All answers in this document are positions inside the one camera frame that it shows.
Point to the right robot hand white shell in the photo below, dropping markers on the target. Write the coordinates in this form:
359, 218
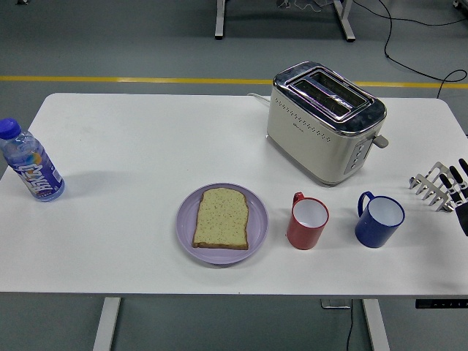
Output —
462, 219

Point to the blue enamel cup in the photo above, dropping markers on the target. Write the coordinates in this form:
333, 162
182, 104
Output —
373, 234

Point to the red enamel cup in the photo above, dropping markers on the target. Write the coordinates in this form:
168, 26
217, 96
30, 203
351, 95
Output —
301, 235

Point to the slice of toast bread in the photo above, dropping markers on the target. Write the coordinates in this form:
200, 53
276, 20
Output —
221, 219

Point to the metal toast rack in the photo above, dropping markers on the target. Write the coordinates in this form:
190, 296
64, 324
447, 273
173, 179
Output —
437, 168

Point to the black table control panel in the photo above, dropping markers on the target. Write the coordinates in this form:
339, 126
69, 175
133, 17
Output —
438, 303

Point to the cream and chrome toaster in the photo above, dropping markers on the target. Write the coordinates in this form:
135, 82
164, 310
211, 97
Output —
311, 142

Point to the purple round plate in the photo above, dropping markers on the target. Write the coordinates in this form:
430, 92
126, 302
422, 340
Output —
256, 219

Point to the white background table leg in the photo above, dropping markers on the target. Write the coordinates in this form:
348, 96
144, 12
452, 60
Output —
219, 22
345, 22

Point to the yellow floor tape line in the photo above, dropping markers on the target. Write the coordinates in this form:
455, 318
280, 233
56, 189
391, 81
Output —
109, 79

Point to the plastic bottle with blue label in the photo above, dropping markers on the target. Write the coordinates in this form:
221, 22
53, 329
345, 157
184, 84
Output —
36, 175

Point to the grey bracket under table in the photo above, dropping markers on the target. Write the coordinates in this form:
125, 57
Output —
334, 304

